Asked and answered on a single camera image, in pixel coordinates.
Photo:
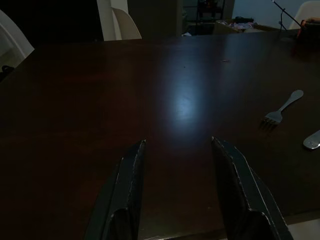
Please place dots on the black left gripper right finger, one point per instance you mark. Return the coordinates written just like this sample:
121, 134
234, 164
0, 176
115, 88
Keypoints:
245, 197

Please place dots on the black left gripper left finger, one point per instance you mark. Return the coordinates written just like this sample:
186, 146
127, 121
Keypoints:
120, 195

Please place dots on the silver metal knife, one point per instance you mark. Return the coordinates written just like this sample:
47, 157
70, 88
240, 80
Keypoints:
312, 142

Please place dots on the silver metal fork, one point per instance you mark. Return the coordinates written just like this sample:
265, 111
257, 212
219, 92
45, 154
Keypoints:
281, 110

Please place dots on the cardboard box with clutter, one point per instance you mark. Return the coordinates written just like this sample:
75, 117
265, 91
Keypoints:
232, 27

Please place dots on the white plastic chair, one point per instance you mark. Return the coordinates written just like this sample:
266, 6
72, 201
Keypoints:
303, 12
11, 40
120, 23

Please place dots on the dark metal shelf rack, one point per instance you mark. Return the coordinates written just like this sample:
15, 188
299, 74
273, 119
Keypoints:
208, 10

